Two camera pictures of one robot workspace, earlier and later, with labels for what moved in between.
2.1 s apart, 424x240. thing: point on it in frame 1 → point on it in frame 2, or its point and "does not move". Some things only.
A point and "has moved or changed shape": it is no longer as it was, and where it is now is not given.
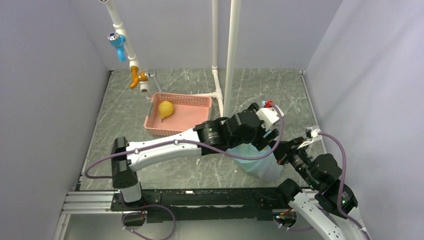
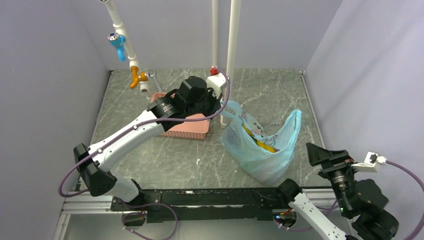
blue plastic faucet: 118,41 does not move
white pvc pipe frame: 234,23 does not move
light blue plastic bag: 266,168 has moved or changed shape
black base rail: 204,204 does not move
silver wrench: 156,82 does not move
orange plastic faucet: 143,76 does not move
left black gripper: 261,142 → 216,103
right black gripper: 285,149 → 338,158
